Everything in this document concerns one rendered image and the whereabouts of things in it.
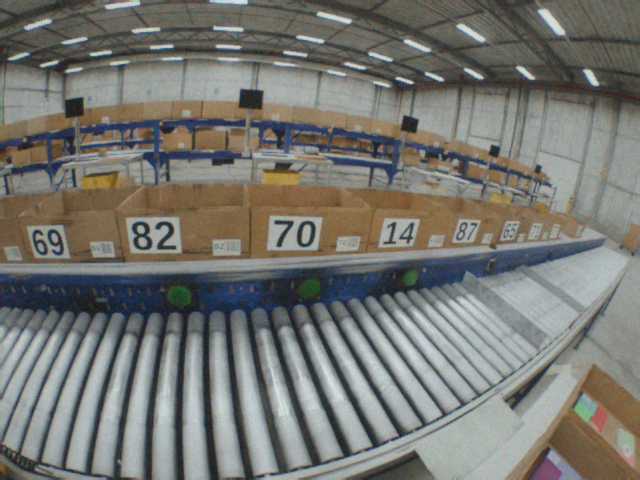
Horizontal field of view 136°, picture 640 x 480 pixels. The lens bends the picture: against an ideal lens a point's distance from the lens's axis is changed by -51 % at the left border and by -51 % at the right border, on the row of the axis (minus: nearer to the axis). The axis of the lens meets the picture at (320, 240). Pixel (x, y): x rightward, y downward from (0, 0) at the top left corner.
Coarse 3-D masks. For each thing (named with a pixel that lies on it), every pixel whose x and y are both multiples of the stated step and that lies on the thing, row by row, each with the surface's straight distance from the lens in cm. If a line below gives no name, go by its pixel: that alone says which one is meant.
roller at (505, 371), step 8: (424, 288) 109; (424, 296) 107; (432, 296) 106; (432, 304) 104; (440, 304) 103; (440, 312) 102; (448, 312) 100; (448, 320) 99; (456, 320) 98; (456, 328) 97; (464, 328) 96; (464, 336) 96; (472, 336) 95; (472, 344) 94; (480, 344) 93; (480, 352) 93; (488, 352) 92; (488, 360) 92; (496, 360) 91; (496, 368) 91; (504, 368) 90; (504, 376) 90
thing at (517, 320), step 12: (468, 276) 122; (468, 288) 123; (480, 288) 119; (480, 300) 120; (492, 300) 116; (504, 300) 113; (504, 312) 114; (516, 312) 111; (516, 324) 112; (528, 324) 110; (528, 336) 111; (540, 336) 108
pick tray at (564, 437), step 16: (544, 432) 79; (560, 432) 78; (576, 432) 77; (544, 448) 79; (560, 448) 81; (576, 448) 79; (592, 448) 78; (528, 464) 60; (576, 464) 82; (592, 464) 81; (608, 464) 81
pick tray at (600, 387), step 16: (592, 368) 103; (576, 384) 104; (592, 384) 106; (608, 384) 105; (592, 400) 106; (608, 400) 107; (624, 400) 107; (560, 416) 81; (576, 416) 79; (608, 416) 107; (624, 416) 110; (592, 432) 80; (608, 432) 102; (608, 448) 82; (624, 464) 85
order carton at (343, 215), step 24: (264, 192) 103; (288, 192) 104; (312, 192) 107; (336, 192) 111; (264, 216) 75; (312, 216) 78; (336, 216) 81; (360, 216) 84; (264, 240) 78; (336, 240) 84; (360, 240) 88
